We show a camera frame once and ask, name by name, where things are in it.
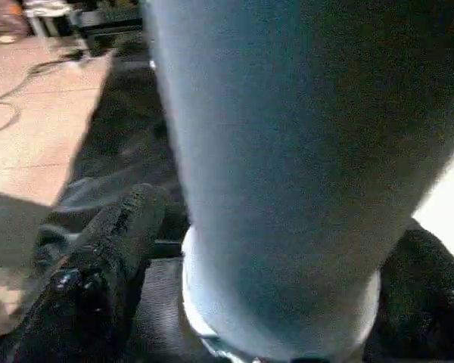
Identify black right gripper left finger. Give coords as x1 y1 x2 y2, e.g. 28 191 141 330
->
7 183 171 363

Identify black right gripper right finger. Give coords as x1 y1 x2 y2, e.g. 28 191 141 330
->
362 219 454 363

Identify white plastic table top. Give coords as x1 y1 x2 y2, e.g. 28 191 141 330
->
412 132 454 265

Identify white plastic table leg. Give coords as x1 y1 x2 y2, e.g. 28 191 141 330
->
141 0 454 360

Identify black plastic mat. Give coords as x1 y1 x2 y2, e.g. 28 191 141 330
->
0 39 220 363

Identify thin black floor cables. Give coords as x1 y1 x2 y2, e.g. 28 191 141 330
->
0 56 84 135

